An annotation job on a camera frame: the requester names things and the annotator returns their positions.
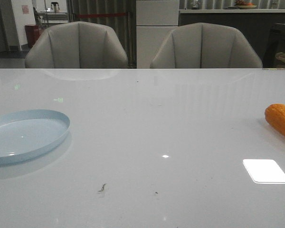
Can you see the light blue round plate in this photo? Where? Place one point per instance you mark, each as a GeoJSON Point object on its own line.
{"type": "Point", "coordinates": [25, 135]}

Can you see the orange toy corn cob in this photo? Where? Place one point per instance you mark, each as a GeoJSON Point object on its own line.
{"type": "Point", "coordinates": [275, 116]}

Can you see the right beige upholstered chair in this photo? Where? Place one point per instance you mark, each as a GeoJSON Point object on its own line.
{"type": "Point", "coordinates": [205, 45]}

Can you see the beige upholstered chair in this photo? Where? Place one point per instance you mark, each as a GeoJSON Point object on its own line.
{"type": "Point", "coordinates": [77, 45]}
{"type": "Point", "coordinates": [205, 45]}

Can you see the left beige upholstered chair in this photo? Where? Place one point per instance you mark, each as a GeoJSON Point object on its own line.
{"type": "Point", "coordinates": [77, 45]}

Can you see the white cabinet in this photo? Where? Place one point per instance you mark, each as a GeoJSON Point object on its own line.
{"type": "Point", "coordinates": [154, 19]}

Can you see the red barrier belt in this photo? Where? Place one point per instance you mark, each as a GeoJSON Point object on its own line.
{"type": "Point", "coordinates": [86, 16]}

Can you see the background metal table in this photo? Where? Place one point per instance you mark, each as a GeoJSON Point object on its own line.
{"type": "Point", "coordinates": [52, 18]}

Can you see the red bin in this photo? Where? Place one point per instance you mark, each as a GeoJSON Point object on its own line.
{"type": "Point", "coordinates": [33, 32]}

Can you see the grey counter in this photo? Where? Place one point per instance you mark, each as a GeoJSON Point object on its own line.
{"type": "Point", "coordinates": [255, 24]}

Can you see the fruit bowl on counter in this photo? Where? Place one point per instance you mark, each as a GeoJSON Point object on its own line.
{"type": "Point", "coordinates": [242, 4]}

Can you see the pink wall notice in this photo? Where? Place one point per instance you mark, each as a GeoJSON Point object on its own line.
{"type": "Point", "coordinates": [25, 9]}

